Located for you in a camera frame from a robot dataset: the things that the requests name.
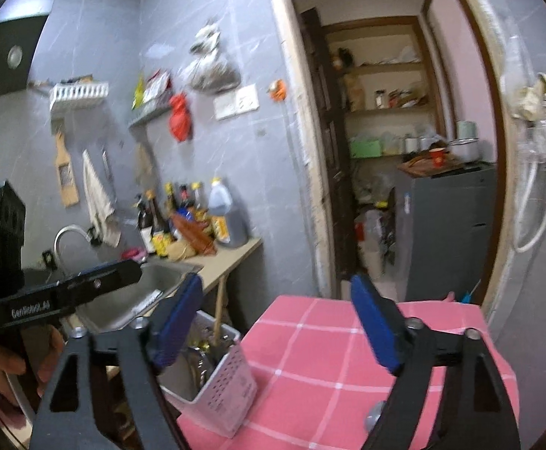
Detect wooden sticks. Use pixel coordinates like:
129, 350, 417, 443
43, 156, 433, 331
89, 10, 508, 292
212, 276, 229, 333

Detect black range hood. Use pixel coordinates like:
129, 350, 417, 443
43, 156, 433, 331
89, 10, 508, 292
0, 14, 51, 106

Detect stainless steel sink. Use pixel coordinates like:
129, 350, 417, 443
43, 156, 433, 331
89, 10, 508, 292
73, 260, 204, 333

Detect chrome faucet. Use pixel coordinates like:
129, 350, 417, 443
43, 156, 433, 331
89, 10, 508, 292
53, 225, 93, 273

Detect dark pump bottle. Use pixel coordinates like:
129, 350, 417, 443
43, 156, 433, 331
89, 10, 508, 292
137, 194, 156, 254

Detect grey wall shelf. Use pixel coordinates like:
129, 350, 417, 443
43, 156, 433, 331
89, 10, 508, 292
129, 103, 175, 128

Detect white wall basket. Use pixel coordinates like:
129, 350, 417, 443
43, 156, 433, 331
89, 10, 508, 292
50, 82, 109, 113

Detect wooden cutting board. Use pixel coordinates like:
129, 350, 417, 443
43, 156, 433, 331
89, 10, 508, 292
399, 157, 463, 177

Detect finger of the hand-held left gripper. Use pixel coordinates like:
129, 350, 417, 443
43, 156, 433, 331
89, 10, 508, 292
64, 261, 143, 301

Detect silver pot on fridge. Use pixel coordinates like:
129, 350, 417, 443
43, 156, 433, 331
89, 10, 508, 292
448, 137, 481, 163

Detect red-brown seasoning packet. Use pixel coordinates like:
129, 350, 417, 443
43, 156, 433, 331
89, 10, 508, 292
172, 213, 218, 256

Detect pink checked tablecloth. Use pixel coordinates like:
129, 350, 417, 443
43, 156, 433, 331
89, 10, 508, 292
176, 294, 520, 450

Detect white hose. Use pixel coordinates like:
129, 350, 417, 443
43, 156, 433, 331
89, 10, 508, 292
511, 150, 546, 253

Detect wooden pantry shelf unit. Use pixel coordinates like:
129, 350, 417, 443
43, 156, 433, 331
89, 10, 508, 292
324, 16, 445, 198

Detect small grey plastic bag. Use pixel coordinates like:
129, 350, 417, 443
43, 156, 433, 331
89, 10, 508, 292
191, 21, 222, 54

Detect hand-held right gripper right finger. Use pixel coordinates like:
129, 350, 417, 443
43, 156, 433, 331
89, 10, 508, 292
350, 274, 522, 450

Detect green box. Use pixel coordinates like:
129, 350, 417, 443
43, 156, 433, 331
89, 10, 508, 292
350, 137, 384, 159

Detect wooden hanging grater board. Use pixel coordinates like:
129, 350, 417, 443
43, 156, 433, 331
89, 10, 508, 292
54, 131, 80, 208

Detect yellow-green packet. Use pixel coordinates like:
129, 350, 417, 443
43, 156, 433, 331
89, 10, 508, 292
132, 74, 146, 111

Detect red plastic bag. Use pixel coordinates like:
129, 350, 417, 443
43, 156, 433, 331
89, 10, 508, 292
168, 94, 194, 142

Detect metal box grater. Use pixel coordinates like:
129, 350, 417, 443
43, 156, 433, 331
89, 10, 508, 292
179, 344, 215, 401

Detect yellow capped vinegar bottle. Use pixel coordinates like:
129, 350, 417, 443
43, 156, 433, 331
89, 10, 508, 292
193, 182, 208, 222

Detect white perforated utensil caddy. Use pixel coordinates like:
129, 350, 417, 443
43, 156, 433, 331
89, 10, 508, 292
160, 309, 259, 439

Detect cream crumpled cloth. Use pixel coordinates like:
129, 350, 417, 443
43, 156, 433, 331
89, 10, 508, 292
512, 84, 543, 120

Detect large grey plastic bag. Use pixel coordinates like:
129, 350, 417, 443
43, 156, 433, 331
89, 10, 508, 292
181, 54, 242, 93

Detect grey refrigerator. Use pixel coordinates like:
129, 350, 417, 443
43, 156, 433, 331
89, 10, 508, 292
395, 164, 498, 301

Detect large dark liquid jug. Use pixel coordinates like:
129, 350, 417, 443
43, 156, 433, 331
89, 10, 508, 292
207, 178, 249, 248

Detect wooden door frame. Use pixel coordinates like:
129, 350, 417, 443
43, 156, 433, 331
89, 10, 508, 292
263, 0, 527, 310

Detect white wall switch plate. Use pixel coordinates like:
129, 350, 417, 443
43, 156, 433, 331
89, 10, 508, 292
214, 83, 259, 120

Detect dark wooden door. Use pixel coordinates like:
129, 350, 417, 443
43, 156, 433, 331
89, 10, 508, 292
301, 8, 358, 298

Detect yellow capped soy sauce bottle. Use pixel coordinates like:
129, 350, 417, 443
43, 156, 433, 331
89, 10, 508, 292
145, 190, 170, 258

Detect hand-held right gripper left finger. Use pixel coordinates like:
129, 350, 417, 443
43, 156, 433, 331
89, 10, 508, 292
29, 272, 204, 450

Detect beige hanging towel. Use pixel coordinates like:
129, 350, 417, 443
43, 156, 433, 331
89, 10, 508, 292
83, 150, 121, 247

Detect tan hanging loofah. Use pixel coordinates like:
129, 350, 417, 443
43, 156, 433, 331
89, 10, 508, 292
134, 143, 156, 188

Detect blue handled brush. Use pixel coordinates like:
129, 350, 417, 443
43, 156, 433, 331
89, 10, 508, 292
460, 281, 482, 305

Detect person's left hand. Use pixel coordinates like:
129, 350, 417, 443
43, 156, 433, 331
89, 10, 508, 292
0, 325, 66, 391

